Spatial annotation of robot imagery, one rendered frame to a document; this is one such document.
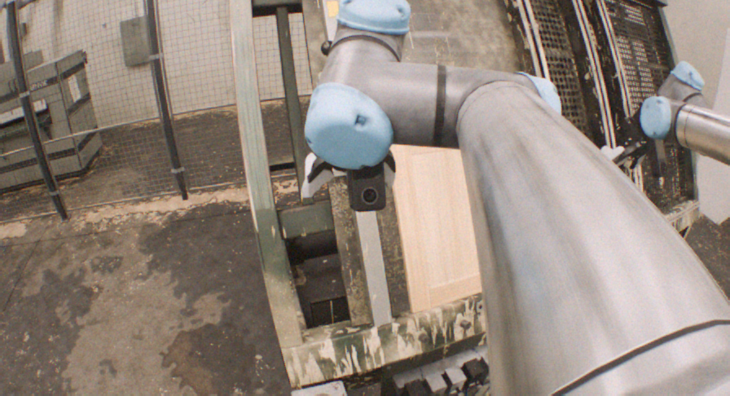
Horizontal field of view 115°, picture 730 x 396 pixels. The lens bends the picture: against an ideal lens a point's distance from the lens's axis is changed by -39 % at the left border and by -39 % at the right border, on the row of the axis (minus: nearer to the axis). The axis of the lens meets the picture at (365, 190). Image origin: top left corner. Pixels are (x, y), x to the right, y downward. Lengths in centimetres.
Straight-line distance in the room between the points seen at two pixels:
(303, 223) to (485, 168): 83
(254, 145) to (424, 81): 63
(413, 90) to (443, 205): 75
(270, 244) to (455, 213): 51
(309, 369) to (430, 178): 60
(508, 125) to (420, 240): 84
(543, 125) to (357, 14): 24
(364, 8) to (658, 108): 51
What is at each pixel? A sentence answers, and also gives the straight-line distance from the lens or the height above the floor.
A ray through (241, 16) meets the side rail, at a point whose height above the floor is 163.
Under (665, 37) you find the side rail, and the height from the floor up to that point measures 168.
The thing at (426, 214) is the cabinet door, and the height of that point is 111.
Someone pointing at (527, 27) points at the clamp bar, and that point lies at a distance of 129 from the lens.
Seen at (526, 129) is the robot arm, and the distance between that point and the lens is 17.
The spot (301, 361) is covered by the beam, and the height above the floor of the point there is 87.
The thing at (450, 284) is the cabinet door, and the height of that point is 93.
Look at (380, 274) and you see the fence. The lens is 96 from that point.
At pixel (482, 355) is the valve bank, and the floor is 76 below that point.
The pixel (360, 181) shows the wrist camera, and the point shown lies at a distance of 48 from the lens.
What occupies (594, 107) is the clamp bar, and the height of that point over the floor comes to 134.
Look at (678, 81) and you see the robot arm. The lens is 85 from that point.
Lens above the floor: 169
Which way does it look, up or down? 31 degrees down
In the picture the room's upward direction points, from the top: straight up
